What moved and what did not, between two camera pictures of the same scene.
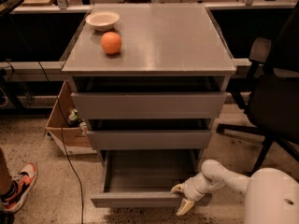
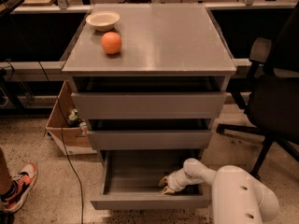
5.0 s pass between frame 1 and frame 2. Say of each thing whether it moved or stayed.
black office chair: stayed
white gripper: moved
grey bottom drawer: stayed
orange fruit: stayed
